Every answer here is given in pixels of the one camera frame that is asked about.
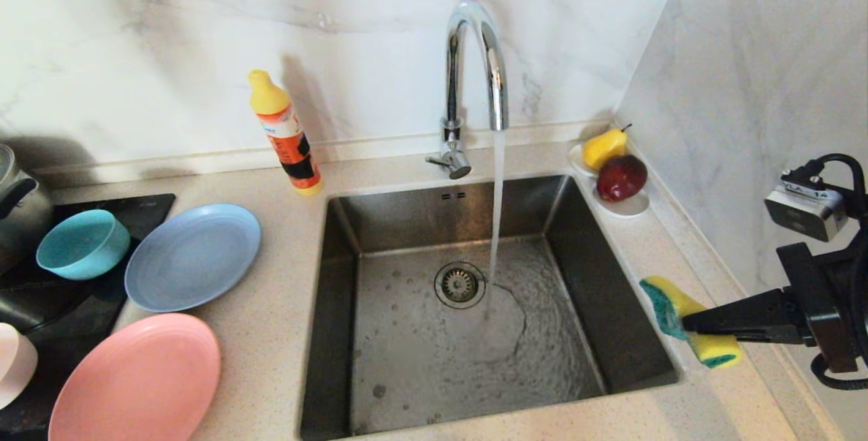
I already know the stainless steel sink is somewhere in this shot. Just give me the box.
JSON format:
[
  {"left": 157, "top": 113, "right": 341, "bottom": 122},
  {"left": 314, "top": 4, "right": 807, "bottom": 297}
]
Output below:
[{"left": 299, "top": 174, "right": 681, "bottom": 440}]

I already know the chrome gooseneck faucet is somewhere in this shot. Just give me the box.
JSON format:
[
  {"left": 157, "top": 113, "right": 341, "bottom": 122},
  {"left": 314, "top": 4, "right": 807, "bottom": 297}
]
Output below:
[{"left": 426, "top": 0, "right": 509, "bottom": 180}]

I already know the blue plate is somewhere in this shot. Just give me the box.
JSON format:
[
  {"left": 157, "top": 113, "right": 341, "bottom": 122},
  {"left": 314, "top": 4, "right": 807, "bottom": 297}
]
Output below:
[{"left": 125, "top": 204, "right": 262, "bottom": 312}]

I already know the dark red apple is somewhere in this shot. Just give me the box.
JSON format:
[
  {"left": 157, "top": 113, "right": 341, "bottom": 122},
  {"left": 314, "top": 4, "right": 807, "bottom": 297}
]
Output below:
[{"left": 596, "top": 154, "right": 648, "bottom": 202}]

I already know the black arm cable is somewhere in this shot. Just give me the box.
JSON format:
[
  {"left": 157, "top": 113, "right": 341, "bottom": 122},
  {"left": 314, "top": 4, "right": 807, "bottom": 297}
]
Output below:
[{"left": 804, "top": 153, "right": 868, "bottom": 391}]

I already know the stainless steel pot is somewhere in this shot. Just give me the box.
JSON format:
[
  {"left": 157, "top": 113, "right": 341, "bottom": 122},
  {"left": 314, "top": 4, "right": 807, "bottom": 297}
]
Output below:
[{"left": 0, "top": 145, "right": 54, "bottom": 272}]

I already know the white fruit dish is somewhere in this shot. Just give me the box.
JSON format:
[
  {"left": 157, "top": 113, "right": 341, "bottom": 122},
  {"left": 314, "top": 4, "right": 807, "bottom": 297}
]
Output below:
[{"left": 568, "top": 143, "right": 650, "bottom": 218}]

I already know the yellow pear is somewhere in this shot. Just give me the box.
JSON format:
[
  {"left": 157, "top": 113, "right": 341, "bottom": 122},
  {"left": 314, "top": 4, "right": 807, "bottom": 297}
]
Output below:
[{"left": 583, "top": 123, "right": 632, "bottom": 171}]

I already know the small light pink plate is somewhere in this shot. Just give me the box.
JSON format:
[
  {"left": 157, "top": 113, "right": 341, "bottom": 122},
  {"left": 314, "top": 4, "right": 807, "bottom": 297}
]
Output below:
[{"left": 0, "top": 323, "right": 39, "bottom": 409}]

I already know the metal sink drain strainer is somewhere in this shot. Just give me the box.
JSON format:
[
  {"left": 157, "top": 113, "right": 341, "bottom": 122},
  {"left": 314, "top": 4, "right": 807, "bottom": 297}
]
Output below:
[{"left": 434, "top": 263, "right": 486, "bottom": 310}]

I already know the orange dish soap bottle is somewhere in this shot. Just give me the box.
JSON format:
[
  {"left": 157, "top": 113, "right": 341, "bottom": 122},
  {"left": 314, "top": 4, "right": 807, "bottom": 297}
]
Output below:
[{"left": 248, "top": 69, "right": 323, "bottom": 196}]

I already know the large salmon pink plate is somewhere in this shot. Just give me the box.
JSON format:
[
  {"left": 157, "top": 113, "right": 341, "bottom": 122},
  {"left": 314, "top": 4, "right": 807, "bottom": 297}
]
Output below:
[{"left": 47, "top": 313, "right": 222, "bottom": 441}]

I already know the yellow sponge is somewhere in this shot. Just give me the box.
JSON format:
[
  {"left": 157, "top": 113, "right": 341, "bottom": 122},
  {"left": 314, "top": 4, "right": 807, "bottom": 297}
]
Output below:
[{"left": 639, "top": 276, "right": 743, "bottom": 369}]

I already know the teal bowl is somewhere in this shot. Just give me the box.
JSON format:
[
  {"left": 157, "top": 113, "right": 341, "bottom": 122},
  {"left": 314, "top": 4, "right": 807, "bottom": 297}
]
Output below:
[{"left": 36, "top": 209, "right": 131, "bottom": 281}]

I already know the black induction cooktop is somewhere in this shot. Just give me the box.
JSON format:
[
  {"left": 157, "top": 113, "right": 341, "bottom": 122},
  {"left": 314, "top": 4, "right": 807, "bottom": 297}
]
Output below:
[{"left": 0, "top": 194, "right": 176, "bottom": 441}]

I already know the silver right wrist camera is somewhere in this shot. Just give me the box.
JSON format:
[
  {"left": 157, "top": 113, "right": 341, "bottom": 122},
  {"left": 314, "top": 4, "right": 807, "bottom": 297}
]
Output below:
[{"left": 765, "top": 180, "right": 850, "bottom": 242}]

